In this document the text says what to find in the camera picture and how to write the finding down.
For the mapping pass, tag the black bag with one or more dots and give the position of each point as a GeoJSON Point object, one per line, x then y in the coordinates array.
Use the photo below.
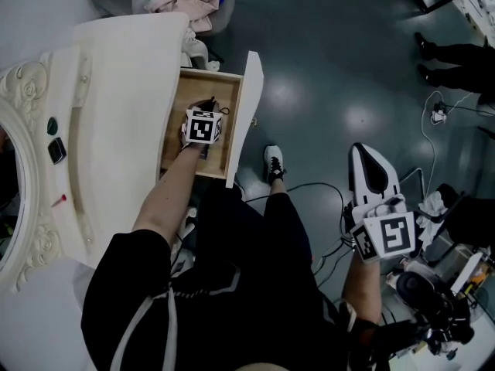
{"type": "Point", "coordinates": [472, 218]}

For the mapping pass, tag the person's black shorts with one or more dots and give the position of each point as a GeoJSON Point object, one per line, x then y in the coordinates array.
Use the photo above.
{"type": "Point", "coordinates": [239, 226]}

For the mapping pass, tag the person's black shirt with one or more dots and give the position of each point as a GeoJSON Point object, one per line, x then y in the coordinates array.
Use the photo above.
{"type": "Point", "coordinates": [216, 331]}

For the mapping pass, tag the green makeup item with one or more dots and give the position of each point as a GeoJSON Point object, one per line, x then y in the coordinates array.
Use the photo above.
{"type": "Point", "coordinates": [51, 126]}

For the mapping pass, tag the white work desk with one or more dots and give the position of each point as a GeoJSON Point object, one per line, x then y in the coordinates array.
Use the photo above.
{"type": "Point", "coordinates": [470, 2]}

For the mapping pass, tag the person's white sneaker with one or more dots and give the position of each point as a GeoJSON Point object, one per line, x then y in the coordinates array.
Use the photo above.
{"type": "Point", "coordinates": [274, 164]}

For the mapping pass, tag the wooden vanity drawer white front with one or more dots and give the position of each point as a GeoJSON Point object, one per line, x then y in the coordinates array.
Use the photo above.
{"type": "Point", "coordinates": [201, 91]}

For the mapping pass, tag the white carved vanity leg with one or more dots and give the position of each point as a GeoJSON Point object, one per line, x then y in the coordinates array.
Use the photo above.
{"type": "Point", "coordinates": [190, 222]}
{"type": "Point", "coordinates": [195, 48]}

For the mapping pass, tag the white vanity table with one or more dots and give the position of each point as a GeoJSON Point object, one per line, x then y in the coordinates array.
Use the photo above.
{"type": "Point", "coordinates": [123, 110]}

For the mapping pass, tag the ornate white vanity mirror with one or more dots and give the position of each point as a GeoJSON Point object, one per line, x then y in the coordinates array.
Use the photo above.
{"type": "Point", "coordinates": [27, 103]}

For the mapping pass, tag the person's left forearm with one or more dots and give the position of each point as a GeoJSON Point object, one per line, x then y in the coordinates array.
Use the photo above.
{"type": "Point", "coordinates": [170, 195]}

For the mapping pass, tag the person's right forearm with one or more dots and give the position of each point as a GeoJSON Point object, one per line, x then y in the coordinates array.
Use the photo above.
{"type": "Point", "coordinates": [361, 288]}

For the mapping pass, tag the white panel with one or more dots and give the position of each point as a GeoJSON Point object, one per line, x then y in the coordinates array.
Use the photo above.
{"type": "Point", "coordinates": [467, 272]}

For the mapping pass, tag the black round stool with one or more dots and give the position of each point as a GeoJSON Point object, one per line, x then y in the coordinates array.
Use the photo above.
{"type": "Point", "coordinates": [415, 289]}

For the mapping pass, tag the red makeup stick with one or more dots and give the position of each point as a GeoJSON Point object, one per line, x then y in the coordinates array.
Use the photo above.
{"type": "Point", "coordinates": [59, 200]}

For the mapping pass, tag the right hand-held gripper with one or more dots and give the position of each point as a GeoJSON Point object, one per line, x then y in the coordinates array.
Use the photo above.
{"type": "Point", "coordinates": [392, 235]}

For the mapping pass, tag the white power adapter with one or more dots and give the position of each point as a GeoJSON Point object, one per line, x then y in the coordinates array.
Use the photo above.
{"type": "Point", "coordinates": [438, 115]}

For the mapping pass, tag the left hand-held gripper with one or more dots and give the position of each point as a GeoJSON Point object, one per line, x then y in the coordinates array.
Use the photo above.
{"type": "Point", "coordinates": [200, 129]}

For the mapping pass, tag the white crumpled cloth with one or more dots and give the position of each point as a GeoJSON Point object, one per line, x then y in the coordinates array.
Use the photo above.
{"type": "Point", "coordinates": [430, 215]}

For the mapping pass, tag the black equipment pile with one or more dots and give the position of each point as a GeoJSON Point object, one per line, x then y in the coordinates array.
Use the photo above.
{"type": "Point", "coordinates": [437, 331]}

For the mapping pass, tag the black makeup compact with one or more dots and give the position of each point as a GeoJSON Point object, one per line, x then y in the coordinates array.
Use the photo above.
{"type": "Point", "coordinates": [57, 150]}

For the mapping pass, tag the person's leg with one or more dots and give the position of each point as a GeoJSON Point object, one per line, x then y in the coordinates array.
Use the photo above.
{"type": "Point", "coordinates": [460, 54]}
{"type": "Point", "coordinates": [277, 188]}
{"type": "Point", "coordinates": [456, 79]}

